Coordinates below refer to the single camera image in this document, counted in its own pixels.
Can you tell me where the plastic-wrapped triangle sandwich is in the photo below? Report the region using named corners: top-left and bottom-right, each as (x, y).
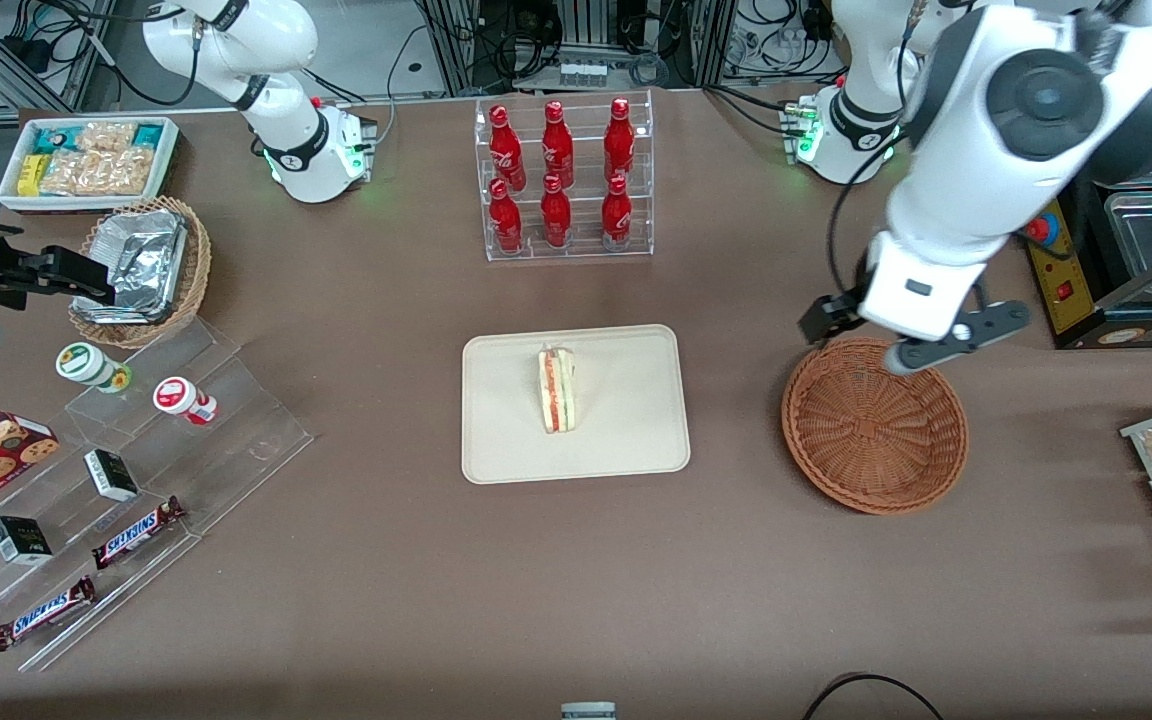
top-left (537, 345), bottom-right (578, 435)

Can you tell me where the aluminium foil tray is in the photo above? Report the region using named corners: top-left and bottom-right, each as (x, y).
top-left (76, 208), bottom-right (188, 324)

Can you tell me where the brown wicker basket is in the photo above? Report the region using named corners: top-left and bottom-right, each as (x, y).
top-left (781, 337), bottom-right (970, 517)

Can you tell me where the light wicker basket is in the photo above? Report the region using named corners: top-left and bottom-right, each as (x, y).
top-left (68, 196), bottom-right (213, 350)

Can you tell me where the beige rectangular serving tray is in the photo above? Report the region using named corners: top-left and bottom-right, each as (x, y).
top-left (462, 324), bottom-right (692, 486)

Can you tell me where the green-lid sunflower cup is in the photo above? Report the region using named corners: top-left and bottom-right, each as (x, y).
top-left (56, 342), bottom-right (134, 395)

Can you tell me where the clear bag of crackers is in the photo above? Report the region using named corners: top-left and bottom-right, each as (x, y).
top-left (39, 148), bottom-right (155, 198)
top-left (76, 120), bottom-right (137, 153)

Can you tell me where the white snack bin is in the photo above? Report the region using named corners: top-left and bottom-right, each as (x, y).
top-left (0, 115), bottom-right (183, 216)

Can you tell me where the black yellow appliance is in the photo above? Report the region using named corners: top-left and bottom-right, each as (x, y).
top-left (1021, 140), bottom-right (1152, 351)

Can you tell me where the red-lid white cup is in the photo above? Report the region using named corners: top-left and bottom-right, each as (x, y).
top-left (153, 376), bottom-right (220, 427)

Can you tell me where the small black white-sided box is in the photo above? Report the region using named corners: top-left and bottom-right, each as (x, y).
top-left (84, 449), bottom-right (141, 503)

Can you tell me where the clear acrylic tiered stand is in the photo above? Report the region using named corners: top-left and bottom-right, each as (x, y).
top-left (0, 318), bottom-right (316, 673)

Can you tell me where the red cola bottle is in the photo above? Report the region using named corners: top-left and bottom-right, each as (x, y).
top-left (540, 174), bottom-right (573, 249)
top-left (488, 178), bottom-right (524, 254)
top-left (541, 100), bottom-right (575, 189)
top-left (488, 104), bottom-right (527, 193)
top-left (601, 175), bottom-right (633, 251)
top-left (603, 97), bottom-right (636, 183)

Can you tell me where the clear acrylic bottle rack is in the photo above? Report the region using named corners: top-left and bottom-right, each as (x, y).
top-left (474, 90), bottom-right (655, 264)

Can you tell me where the Snickers chocolate bar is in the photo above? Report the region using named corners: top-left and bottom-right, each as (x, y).
top-left (91, 496), bottom-right (188, 571)
top-left (0, 575), bottom-right (98, 653)

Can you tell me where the black box with Face print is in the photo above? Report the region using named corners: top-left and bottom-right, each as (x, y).
top-left (0, 516), bottom-right (55, 567)

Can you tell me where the black cable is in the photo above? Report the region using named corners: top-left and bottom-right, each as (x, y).
top-left (825, 150), bottom-right (902, 303)
top-left (801, 673), bottom-right (947, 720)

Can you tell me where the aluminium frame post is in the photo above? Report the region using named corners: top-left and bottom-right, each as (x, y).
top-left (421, 0), bottom-right (483, 97)
top-left (681, 0), bottom-right (737, 90)

